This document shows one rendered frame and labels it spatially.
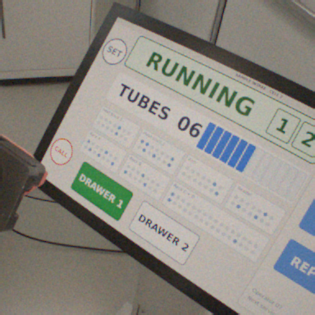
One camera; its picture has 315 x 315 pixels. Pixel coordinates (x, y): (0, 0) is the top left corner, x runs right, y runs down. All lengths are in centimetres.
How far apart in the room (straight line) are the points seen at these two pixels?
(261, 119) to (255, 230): 14
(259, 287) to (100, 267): 121
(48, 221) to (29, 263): 22
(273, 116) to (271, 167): 7
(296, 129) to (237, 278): 20
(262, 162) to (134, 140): 18
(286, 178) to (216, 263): 14
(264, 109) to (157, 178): 17
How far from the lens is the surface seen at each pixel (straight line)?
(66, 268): 168
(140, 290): 87
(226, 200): 52
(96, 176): 59
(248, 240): 52
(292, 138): 52
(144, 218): 56
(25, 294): 164
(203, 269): 54
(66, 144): 62
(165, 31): 59
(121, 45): 61
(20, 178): 35
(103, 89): 60
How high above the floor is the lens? 144
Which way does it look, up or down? 42 degrees down
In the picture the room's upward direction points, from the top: 11 degrees clockwise
